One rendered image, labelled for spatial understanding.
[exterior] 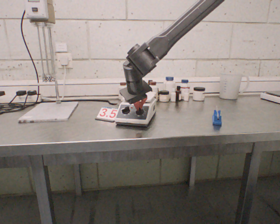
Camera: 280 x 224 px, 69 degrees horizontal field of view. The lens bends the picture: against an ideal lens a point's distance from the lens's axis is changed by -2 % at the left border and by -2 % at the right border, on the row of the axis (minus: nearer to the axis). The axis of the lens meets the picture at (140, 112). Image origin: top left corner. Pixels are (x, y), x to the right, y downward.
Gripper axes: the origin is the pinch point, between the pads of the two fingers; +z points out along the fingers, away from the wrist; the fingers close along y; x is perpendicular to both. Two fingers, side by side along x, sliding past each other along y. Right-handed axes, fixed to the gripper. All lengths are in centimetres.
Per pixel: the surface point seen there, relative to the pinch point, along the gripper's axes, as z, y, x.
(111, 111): 5.5, 8.1, -10.1
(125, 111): 1.2, 4.8, -2.3
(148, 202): 81, 5, 3
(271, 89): 42, -100, -4
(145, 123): 2.7, 0.9, 6.2
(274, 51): 23, -110, -17
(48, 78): -4.8, 25.8, -35.7
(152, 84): 16.8, -21.7, -27.7
